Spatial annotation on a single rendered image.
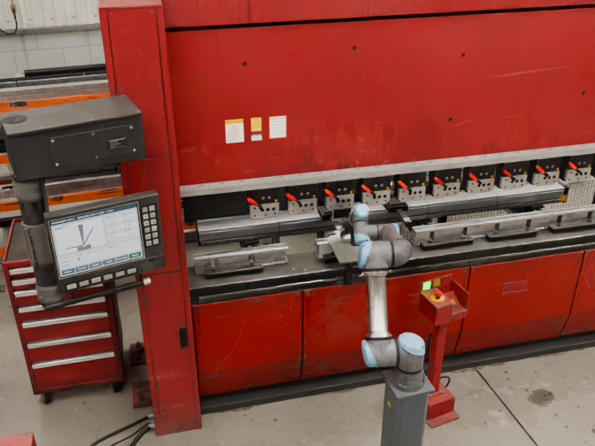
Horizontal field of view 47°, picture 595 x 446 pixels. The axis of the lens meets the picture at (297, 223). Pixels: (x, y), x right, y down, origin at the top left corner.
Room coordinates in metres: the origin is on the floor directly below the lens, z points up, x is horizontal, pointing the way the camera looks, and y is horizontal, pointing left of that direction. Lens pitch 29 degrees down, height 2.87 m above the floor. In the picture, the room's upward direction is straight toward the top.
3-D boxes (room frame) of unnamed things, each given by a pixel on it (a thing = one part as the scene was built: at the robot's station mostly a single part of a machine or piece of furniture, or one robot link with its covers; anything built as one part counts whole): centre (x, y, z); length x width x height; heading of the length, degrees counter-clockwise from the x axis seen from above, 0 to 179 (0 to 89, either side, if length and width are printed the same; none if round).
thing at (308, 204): (3.18, -0.02, 1.26); 0.15 x 0.09 x 0.17; 104
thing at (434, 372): (2.98, -0.77, 0.39); 0.05 x 0.05 x 0.54; 25
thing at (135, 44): (3.18, 0.75, 1.15); 0.85 x 0.25 x 2.30; 14
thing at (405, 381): (2.33, -0.49, 0.82); 0.15 x 0.15 x 0.10
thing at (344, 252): (3.10, -0.27, 1.00); 0.26 x 0.18 x 0.01; 14
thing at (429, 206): (3.63, -0.55, 0.93); 2.30 x 0.14 x 0.10; 104
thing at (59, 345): (3.22, 1.30, 0.50); 0.50 x 0.50 x 1.00; 14
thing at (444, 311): (2.98, -0.77, 0.75); 0.20 x 0.16 x 0.18; 115
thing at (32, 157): (2.53, 0.88, 1.53); 0.51 x 0.25 x 0.85; 118
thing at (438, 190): (3.38, -0.80, 1.26); 0.15 x 0.09 x 0.17; 104
